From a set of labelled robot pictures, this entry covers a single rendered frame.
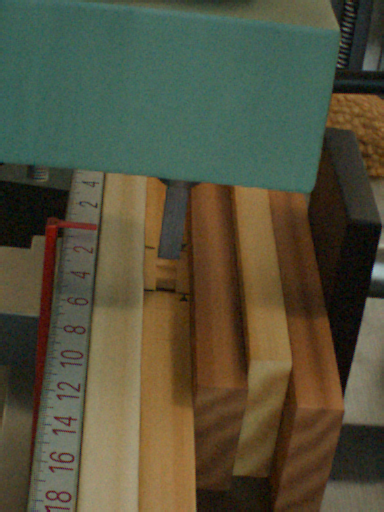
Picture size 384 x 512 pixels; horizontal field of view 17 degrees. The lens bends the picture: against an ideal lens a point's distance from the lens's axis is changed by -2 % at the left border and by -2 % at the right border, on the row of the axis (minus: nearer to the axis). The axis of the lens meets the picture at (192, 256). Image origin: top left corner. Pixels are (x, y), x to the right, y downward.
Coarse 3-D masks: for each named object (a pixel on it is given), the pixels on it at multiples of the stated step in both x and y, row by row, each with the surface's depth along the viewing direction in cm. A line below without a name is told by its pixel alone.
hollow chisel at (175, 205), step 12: (168, 192) 54; (180, 192) 54; (168, 204) 54; (180, 204) 54; (168, 216) 54; (180, 216) 54; (168, 228) 55; (180, 228) 55; (168, 240) 55; (180, 240) 55; (168, 252) 55
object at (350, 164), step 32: (320, 160) 58; (352, 160) 55; (320, 192) 57; (352, 192) 53; (320, 224) 56; (352, 224) 51; (320, 256) 56; (352, 256) 51; (352, 288) 52; (352, 320) 53; (352, 352) 54
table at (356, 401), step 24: (360, 336) 61; (360, 360) 60; (360, 384) 58; (360, 408) 56; (360, 432) 55; (336, 456) 53; (360, 456) 53; (240, 480) 51; (264, 480) 51; (336, 480) 52; (360, 480) 52; (216, 504) 49; (240, 504) 50; (264, 504) 50; (336, 504) 50; (360, 504) 50
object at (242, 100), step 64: (0, 0) 46; (64, 0) 47; (128, 0) 47; (192, 0) 48; (256, 0) 49; (320, 0) 50; (0, 64) 48; (64, 64) 48; (128, 64) 48; (192, 64) 48; (256, 64) 48; (320, 64) 48; (0, 128) 49; (64, 128) 49; (128, 128) 49; (192, 128) 49; (256, 128) 49; (320, 128) 49
